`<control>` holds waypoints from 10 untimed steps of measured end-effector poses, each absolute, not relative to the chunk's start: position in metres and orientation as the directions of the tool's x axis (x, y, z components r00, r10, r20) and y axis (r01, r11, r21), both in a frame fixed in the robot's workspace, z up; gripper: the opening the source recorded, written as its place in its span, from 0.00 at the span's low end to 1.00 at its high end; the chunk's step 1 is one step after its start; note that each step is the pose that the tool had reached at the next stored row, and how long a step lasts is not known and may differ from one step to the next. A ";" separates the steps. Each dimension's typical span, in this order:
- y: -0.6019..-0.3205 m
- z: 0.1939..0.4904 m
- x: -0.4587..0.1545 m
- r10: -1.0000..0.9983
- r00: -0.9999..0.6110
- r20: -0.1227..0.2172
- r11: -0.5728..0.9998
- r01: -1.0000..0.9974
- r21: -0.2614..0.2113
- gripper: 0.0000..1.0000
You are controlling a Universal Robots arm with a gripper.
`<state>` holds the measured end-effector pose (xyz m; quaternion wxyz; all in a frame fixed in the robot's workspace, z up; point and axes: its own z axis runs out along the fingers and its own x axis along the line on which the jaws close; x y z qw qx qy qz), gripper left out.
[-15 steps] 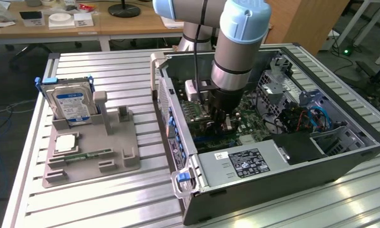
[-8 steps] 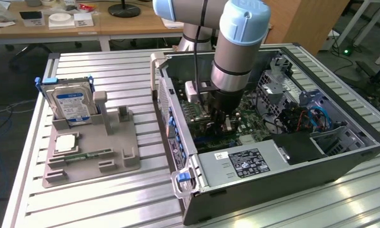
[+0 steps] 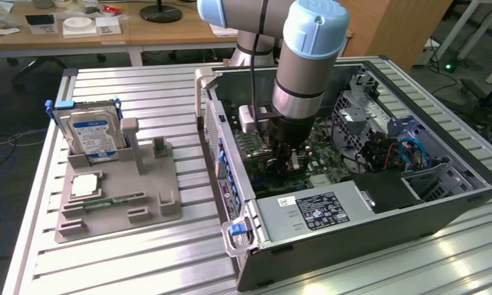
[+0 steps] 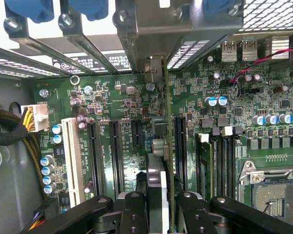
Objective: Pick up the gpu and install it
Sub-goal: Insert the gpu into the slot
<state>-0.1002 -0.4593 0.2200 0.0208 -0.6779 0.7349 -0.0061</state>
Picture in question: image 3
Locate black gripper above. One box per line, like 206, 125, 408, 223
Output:
270, 114, 316, 156

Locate green motherboard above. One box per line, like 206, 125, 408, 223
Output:
228, 103, 356, 199

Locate grey drive cage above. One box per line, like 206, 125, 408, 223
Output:
334, 72, 398, 136

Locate silver chipset heatsink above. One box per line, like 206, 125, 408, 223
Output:
310, 174, 334, 189

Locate black plastic connector block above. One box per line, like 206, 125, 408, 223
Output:
359, 140, 399, 172

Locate beige case latch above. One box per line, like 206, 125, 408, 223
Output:
194, 68, 216, 90

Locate silver power supply unit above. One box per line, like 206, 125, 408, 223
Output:
254, 180, 380, 245

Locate white paper stack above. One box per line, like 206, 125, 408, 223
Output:
208, 22, 240, 38

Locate grey disk bay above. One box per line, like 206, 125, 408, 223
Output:
400, 162, 475, 204

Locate grey case latch blue tab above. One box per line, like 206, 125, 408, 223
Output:
220, 214, 259, 256

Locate black open PC case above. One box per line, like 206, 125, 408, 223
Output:
194, 55, 492, 293

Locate wooden cabinet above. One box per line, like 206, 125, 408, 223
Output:
336, 0, 455, 72

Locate hard disk blue label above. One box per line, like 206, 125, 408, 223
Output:
52, 106, 123, 163

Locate black floor stand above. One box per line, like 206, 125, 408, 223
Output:
459, 55, 492, 142

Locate black lamp base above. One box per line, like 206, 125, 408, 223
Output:
139, 0, 184, 25

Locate green RAM stick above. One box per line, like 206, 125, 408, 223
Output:
83, 194, 144, 211

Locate grey parts rack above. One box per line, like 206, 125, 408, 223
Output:
55, 117, 186, 245

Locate silver CPU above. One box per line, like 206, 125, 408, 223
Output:
71, 174, 103, 199

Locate small white box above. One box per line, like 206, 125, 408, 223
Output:
95, 16, 123, 36

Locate red packet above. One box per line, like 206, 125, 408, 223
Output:
99, 2, 123, 17

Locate white round container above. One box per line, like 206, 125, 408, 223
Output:
61, 17, 99, 40

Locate black office chair base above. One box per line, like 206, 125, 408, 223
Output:
5, 56, 69, 92

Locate white box black top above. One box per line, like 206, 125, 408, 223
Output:
24, 14, 59, 36

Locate wooden desk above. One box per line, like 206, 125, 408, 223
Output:
0, 0, 354, 59

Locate white paper sheets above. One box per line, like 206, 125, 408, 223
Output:
0, 0, 23, 27

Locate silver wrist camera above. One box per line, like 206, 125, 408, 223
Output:
238, 104, 272, 135

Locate black wire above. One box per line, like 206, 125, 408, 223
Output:
330, 121, 364, 173

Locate blue slot bracket tabs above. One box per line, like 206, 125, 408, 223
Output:
216, 136, 243, 213

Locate red wire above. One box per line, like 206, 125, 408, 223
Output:
383, 141, 400, 168

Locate blue wire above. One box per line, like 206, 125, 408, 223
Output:
396, 137, 431, 171

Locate white desk frame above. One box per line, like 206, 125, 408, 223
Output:
432, 0, 492, 85

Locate blue disk carrier frame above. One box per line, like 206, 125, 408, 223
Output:
44, 96, 124, 148

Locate blue floor cable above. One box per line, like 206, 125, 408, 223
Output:
0, 132, 20, 267

